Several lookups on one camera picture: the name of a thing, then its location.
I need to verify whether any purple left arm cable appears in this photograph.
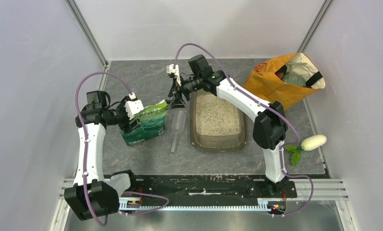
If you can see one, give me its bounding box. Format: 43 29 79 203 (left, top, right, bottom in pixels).
75 71 170 227

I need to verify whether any aluminium frame post right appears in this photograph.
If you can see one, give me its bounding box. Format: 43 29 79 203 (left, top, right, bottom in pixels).
297 0 334 52

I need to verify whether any black bag clip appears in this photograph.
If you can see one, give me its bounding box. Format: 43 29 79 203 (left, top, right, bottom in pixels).
165 97 178 105

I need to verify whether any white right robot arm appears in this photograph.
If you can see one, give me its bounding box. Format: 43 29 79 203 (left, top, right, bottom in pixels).
166 54 288 197

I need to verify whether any aluminium frame post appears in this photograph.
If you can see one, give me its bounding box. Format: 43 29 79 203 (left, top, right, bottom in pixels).
66 0 108 67
297 0 334 52

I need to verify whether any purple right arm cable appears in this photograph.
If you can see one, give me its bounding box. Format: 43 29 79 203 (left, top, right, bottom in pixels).
174 43 315 217

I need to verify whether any orange paper tote bag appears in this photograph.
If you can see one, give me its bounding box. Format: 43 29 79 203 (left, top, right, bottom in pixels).
243 52 326 110

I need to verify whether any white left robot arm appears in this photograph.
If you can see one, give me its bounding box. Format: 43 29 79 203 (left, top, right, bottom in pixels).
64 90 144 220

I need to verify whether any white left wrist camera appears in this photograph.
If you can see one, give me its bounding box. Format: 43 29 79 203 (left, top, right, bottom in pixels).
124 92 144 120

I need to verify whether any aluminium frame post left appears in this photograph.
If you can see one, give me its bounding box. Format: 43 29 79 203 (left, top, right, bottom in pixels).
66 0 108 67

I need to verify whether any green cat litter bag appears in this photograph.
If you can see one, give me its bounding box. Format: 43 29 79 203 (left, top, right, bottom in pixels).
121 100 168 146

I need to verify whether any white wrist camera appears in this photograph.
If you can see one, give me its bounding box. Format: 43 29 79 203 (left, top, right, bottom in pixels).
166 64 182 87
124 92 144 120

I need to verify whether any brown translucent litter box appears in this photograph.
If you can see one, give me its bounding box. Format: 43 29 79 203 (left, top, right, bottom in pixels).
189 90 248 152

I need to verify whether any green knitted ball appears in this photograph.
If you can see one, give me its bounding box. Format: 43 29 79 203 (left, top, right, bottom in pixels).
281 73 306 87

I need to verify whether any white toothed cable strip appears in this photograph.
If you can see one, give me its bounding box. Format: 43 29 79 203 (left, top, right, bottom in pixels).
119 197 273 212

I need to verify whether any white toy radish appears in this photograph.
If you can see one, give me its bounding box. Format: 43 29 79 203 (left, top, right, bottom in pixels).
284 135 327 167

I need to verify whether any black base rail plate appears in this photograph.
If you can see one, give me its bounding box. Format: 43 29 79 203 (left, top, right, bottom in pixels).
121 174 316 207

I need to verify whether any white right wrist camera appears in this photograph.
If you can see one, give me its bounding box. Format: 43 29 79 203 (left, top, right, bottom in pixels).
166 64 182 87

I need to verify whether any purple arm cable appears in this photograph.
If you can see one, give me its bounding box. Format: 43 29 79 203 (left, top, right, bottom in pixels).
174 43 315 217
75 71 170 227

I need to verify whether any aluminium front frame rail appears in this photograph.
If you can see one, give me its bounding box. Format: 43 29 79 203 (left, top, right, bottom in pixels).
59 178 349 201

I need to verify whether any clear plastic scoop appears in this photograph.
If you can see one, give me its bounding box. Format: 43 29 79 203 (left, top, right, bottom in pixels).
170 110 186 155

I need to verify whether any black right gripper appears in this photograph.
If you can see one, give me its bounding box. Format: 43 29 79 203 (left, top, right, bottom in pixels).
169 74 202 110

